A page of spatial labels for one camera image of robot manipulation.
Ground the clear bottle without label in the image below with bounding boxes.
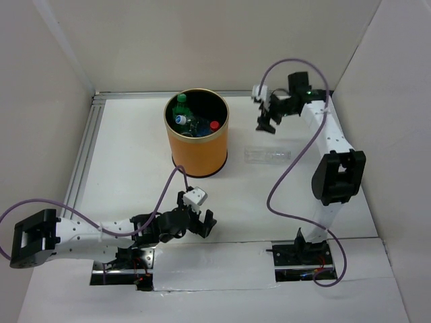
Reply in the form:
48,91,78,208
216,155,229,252
244,146,291,165

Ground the clear bottle red label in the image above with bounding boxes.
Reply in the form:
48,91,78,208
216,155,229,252
208,120,221,135

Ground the small clear bottle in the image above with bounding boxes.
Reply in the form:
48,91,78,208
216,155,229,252
174,114,196,136

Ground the crushed green plastic bottle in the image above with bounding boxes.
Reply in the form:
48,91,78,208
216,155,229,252
172,93,192,119

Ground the clear bottle blue label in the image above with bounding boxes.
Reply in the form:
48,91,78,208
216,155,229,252
194,117,211,137

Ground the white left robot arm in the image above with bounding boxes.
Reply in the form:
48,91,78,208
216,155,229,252
9,187,217,270

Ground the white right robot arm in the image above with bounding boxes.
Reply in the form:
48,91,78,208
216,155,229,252
252,72,366,265

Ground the orange cylindrical bin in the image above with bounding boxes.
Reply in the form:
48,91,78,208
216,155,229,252
164,88,230,178

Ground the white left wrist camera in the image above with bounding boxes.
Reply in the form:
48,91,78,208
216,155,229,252
183,186,208,214

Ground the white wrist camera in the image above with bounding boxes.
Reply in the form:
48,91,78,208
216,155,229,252
183,186,208,214
251,84,270,110

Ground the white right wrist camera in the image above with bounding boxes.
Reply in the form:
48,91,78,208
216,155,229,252
251,84,270,110

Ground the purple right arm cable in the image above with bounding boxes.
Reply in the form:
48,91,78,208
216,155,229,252
266,59,349,287

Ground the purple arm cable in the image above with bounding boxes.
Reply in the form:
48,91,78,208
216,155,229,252
0,165,191,287
266,59,349,287

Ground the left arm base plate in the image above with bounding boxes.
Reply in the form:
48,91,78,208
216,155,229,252
90,247,155,291

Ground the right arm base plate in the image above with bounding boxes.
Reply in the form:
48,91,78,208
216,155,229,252
266,242,337,282

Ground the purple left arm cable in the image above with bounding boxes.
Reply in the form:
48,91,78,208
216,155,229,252
0,165,191,287

